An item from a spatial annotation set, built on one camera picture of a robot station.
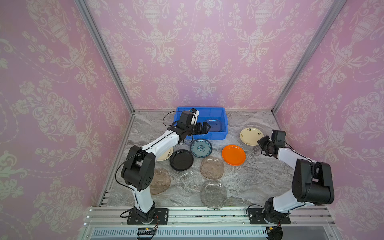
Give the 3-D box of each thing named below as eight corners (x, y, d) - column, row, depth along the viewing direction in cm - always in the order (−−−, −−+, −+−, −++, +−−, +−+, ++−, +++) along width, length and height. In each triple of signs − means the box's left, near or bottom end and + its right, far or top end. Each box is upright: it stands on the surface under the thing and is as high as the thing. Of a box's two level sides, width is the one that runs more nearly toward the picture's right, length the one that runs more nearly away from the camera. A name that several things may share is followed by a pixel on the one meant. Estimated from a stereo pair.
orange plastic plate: (223, 165, 94) (224, 163, 91) (221, 147, 102) (222, 144, 99) (246, 165, 94) (247, 163, 91) (242, 147, 102) (243, 144, 99)
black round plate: (169, 170, 91) (168, 168, 88) (171, 152, 99) (171, 149, 97) (193, 170, 91) (193, 168, 88) (193, 152, 99) (193, 149, 97)
